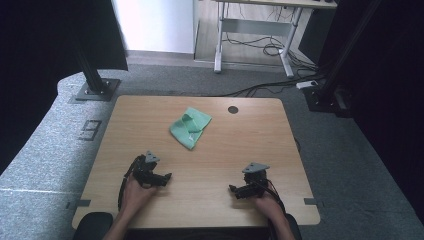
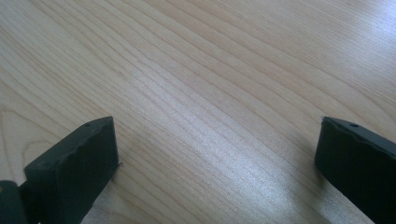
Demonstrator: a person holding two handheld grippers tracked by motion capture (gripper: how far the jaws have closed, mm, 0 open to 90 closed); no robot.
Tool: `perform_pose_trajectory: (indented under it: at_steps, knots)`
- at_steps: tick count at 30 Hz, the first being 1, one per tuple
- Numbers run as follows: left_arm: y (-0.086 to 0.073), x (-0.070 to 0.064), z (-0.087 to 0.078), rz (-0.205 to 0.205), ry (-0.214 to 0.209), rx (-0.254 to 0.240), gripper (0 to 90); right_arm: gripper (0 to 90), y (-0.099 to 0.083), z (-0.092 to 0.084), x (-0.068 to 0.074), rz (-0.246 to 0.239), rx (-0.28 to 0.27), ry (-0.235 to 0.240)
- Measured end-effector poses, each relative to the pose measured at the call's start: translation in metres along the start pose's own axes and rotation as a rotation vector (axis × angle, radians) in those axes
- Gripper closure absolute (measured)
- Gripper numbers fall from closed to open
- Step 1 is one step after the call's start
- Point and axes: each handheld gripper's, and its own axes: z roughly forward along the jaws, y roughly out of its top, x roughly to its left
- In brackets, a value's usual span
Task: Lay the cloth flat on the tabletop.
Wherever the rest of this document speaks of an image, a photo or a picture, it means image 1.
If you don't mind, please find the black metal stand with base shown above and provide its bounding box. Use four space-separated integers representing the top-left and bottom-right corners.
68 33 122 102
302 0 384 118

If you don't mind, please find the white desk frame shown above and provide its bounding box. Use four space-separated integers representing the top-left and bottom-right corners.
213 0 338 79

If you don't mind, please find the black curtain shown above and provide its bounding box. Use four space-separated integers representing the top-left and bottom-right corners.
316 0 424 225
0 0 130 175

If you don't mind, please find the person's right hand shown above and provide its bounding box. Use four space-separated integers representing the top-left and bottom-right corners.
254 192 285 220

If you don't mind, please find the bundle of black cables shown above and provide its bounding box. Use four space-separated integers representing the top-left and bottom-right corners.
222 3 319 72

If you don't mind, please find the grey floor socket plate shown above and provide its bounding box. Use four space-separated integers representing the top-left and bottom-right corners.
77 119 103 142

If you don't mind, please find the green cloth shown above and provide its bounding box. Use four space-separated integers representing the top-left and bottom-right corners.
169 106 213 151

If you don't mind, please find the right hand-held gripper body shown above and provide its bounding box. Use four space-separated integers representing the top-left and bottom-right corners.
241 162 271 200

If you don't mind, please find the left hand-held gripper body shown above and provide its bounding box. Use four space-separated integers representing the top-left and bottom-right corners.
131 150 165 188

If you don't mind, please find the dark box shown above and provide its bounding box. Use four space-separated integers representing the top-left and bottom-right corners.
297 8 335 65

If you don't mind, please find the right hand-held gripper black cable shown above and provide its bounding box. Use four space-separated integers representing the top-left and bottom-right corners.
261 179 288 240

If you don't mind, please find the long black floor cable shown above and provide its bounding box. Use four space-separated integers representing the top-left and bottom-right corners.
218 73 327 99

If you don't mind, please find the person's left hand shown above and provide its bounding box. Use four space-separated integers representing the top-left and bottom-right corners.
121 174 158 215

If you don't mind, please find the white power strip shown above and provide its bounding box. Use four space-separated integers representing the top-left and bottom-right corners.
295 79 320 91

